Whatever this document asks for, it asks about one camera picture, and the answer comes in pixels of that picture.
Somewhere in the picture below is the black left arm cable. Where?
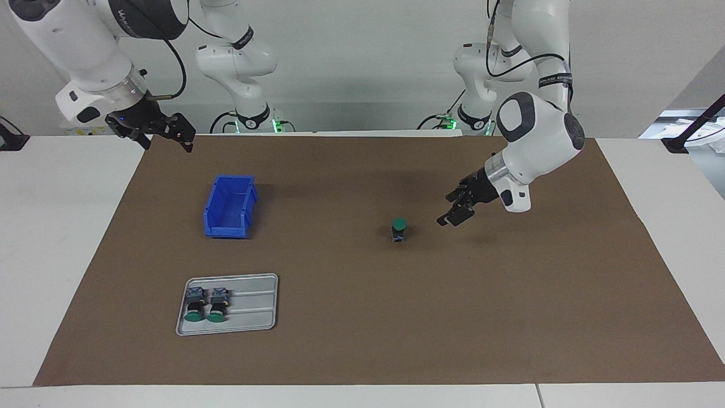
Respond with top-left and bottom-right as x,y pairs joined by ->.
485,0 -> 573,111

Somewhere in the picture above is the white cardboard box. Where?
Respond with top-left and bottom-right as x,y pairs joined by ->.
59,122 -> 114,136

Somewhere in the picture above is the black right base cable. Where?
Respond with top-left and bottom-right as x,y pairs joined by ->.
209,110 -> 240,134

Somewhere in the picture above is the black camera stand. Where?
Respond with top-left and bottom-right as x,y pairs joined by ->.
661,93 -> 725,155

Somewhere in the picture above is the black base cable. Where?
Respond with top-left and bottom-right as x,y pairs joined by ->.
209,110 -> 240,134
417,88 -> 466,130

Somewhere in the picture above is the brown paper table mat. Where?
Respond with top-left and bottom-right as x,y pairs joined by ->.
33,134 -> 725,387

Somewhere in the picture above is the blue plastic storage bin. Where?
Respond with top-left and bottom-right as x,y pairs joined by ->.
203,175 -> 259,240

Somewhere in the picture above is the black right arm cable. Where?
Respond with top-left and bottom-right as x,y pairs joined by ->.
144,17 -> 238,102

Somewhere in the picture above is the grey metal tray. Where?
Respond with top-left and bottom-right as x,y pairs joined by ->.
175,273 -> 279,337

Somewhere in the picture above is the black left base cable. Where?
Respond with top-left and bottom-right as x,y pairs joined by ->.
417,88 -> 466,130

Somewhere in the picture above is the black table clamp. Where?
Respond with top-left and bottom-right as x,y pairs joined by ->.
0,116 -> 31,151

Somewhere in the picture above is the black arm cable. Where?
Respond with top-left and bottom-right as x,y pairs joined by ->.
144,17 -> 238,102
485,0 -> 573,111

